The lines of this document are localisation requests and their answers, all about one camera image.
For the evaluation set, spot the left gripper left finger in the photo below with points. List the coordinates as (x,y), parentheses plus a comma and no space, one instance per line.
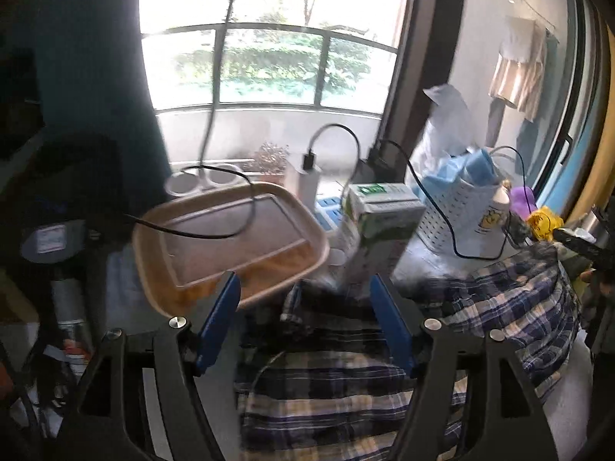
(107,418)

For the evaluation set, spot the plaid flannel pants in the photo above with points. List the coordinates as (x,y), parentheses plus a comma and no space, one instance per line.
(315,379)

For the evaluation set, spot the grey spray can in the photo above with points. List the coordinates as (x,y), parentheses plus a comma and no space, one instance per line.
(75,334)

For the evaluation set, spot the white cartoon bear mug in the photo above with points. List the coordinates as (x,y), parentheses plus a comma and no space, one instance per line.
(490,231)

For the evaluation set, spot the beige lidded food container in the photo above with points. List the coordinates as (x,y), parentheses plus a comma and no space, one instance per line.
(260,231)

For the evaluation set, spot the yellow crumpled wrapper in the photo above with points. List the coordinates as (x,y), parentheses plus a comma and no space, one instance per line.
(543,222)

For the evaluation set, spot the white perforated storage basket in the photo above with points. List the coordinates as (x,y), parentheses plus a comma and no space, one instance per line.
(452,210)

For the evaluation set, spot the steel thermos bottle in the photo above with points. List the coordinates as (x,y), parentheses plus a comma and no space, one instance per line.
(597,228)

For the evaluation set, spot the purple cloth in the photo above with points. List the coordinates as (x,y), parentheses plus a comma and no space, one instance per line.
(522,201)

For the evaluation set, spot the small duck bottle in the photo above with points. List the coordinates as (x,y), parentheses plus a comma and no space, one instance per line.
(501,199)

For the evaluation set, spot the green white milk carton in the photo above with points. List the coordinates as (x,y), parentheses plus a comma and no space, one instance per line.
(378,221)

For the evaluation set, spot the yellow curtain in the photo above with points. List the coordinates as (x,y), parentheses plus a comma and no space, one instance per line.
(599,185)

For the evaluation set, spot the white power strip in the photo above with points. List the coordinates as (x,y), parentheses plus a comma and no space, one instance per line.
(328,213)

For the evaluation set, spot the white plastic bag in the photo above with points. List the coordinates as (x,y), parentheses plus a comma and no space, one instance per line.
(448,132)

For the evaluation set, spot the white usb charger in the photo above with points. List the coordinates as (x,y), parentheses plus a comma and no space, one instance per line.
(302,178)

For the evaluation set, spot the hanging laundry clothes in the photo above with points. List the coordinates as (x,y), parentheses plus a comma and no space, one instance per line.
(519,74)

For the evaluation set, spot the teal curtain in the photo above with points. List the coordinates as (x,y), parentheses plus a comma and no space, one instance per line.
(92,78)

